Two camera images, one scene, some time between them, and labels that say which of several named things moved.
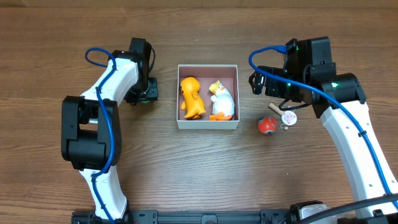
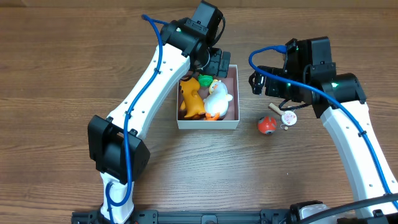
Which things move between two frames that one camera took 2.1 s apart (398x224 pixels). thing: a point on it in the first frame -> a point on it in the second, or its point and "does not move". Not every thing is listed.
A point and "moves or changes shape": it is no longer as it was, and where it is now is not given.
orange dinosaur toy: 192,101 does not move
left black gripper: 150,90 -> 222,62
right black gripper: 268,82 does not move
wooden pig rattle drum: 288,118 does not move
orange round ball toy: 267,124 does not move
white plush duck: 223,106 moves or changes shape
